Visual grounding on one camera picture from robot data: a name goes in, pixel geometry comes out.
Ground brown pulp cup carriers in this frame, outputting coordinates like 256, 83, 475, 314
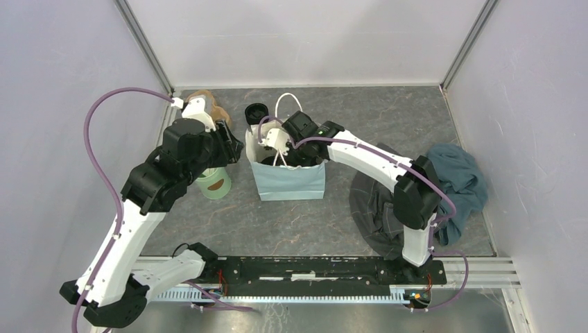
185, 89, 233, 129

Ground light blue paper bag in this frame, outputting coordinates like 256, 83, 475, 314
244, 92, 327, 202

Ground black plastic cup lid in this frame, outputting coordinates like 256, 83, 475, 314
261, 155, 283, 167

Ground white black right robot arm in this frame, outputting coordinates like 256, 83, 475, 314
282, 111, 445, 283

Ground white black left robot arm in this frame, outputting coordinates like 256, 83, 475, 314
60, 118, 243, 329

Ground green cup holder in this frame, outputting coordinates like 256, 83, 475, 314
196, 167, 232, 200

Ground stack of black lids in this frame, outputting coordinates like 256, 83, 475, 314
244, 103, 269, 126

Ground dark grey checked cloth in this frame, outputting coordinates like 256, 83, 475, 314
349, 171, 404, 260

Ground teal blue cloth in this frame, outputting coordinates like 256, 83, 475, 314
426, 144, 488, 246

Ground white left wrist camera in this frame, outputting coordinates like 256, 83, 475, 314
171, 95, 216, 133

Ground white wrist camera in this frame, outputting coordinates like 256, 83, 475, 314
260, 128, 291, 155
171, 95, 216, 133

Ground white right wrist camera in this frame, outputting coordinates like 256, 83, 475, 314
260, 128, 291, 155

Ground white slotted cable duct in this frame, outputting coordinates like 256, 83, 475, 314
153, 284, 410, 305

